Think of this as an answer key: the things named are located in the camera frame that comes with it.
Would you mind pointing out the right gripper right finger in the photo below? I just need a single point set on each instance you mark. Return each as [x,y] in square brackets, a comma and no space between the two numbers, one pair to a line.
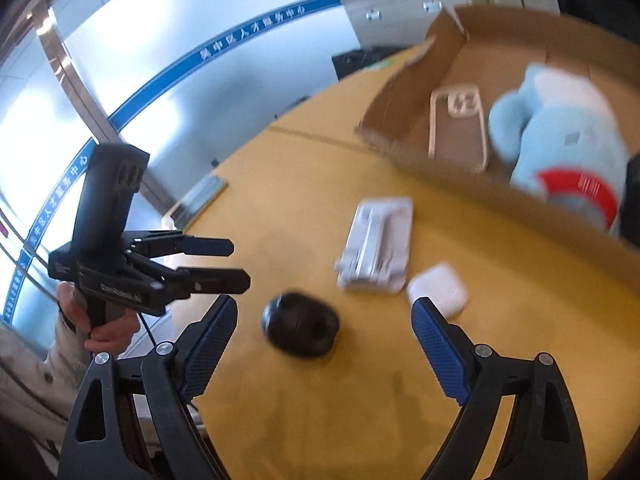
[543,439]

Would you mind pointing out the person's left hand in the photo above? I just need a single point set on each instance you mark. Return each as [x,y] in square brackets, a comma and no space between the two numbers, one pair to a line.
[113,337]

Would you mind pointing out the white earbuds case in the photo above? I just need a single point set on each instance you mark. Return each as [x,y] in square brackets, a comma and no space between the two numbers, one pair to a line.
[443,286]

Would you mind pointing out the black bag with green label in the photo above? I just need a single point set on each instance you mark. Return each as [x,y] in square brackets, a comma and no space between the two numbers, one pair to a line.
[371,58]

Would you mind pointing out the black product box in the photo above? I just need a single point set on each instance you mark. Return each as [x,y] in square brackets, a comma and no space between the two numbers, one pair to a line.
[630,209]

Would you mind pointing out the white clear phone case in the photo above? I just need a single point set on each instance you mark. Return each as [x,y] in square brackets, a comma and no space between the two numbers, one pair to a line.
[458,128]

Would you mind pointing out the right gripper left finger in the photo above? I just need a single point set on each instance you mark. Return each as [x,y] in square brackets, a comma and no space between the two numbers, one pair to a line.
[104,439]

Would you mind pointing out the black rounded plastic object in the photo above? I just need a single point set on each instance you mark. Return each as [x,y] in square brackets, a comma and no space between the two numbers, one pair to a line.
[300,325]

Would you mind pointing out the left beige jacket sleeve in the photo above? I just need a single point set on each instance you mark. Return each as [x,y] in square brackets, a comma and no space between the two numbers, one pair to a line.
[38,394]

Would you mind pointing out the blue wall sign strip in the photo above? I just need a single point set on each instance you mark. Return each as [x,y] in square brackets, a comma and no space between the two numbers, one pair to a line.
[198,122]

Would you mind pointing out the book on table edge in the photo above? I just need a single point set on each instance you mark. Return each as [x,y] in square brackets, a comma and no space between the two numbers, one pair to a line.
[183,214]

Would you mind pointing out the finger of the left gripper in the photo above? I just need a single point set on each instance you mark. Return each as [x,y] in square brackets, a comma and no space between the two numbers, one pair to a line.
[168,285]
[166,243]

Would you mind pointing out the brown cardboard box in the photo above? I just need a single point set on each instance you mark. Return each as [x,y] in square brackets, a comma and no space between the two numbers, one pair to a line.
[491,46]

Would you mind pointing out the blue white plush toy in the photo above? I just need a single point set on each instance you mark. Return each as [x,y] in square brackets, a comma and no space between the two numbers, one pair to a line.
[559,133]

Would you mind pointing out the white folding phone stand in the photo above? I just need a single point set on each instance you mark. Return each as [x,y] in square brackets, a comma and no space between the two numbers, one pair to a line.
[376,254]

